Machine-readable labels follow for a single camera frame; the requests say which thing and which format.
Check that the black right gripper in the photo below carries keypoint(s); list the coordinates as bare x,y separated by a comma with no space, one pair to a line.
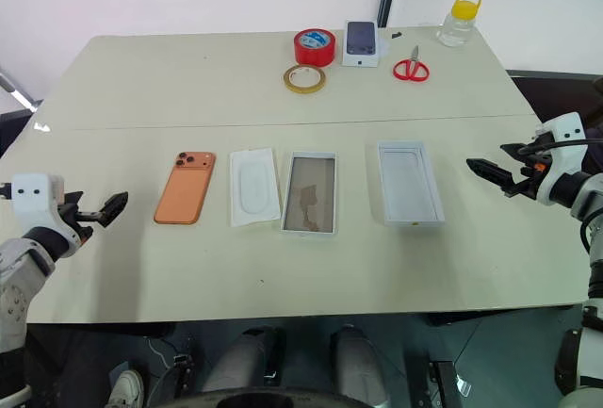
530,177

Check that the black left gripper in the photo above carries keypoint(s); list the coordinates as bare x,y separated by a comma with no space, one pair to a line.
75,219

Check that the orange smartphone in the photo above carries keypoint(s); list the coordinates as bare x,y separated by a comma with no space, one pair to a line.
186,191

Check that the white phone box lid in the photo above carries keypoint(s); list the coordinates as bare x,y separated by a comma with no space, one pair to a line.
410,182

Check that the white paper insert tray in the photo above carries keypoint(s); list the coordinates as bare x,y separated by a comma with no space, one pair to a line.
254,186

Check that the white phone box base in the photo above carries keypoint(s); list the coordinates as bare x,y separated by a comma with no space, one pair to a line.
308,191

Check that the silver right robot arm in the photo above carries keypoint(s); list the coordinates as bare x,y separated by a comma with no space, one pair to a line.
591,219

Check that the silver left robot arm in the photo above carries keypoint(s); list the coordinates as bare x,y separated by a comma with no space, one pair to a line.
19,276

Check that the grey metal bar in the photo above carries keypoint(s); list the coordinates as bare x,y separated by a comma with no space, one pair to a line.
19,94

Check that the clear jar with yellow lid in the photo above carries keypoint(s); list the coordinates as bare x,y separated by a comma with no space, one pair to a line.
454,28

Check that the clear plastic film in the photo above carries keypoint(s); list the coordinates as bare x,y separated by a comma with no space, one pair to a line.
384,47

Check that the white sneaker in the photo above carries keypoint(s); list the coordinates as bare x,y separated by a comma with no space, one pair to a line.
126,389

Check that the black table leg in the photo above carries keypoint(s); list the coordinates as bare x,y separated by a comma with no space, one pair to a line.
184,380
445,384

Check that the yellow tape roll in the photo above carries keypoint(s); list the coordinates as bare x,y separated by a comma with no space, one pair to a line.
304,91

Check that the red tape roll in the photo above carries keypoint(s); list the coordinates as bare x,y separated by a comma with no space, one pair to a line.
314,58

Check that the grey left robot leg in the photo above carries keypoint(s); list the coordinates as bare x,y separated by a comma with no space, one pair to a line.
240,361

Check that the grey robot leg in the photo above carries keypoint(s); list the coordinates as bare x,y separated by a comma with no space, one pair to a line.
240,361
358,361

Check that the grey right robot leg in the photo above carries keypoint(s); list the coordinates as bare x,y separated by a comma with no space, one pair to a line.
358,361

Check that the dark rounded robot torso rim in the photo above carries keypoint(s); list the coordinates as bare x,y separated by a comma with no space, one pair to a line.
264,398

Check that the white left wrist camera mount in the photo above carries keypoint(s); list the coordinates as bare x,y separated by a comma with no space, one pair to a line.
33,196

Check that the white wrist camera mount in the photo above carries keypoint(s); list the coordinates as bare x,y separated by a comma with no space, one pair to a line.
33,196
563,130

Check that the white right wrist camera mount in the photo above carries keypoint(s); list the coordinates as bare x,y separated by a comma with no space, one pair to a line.
563,130

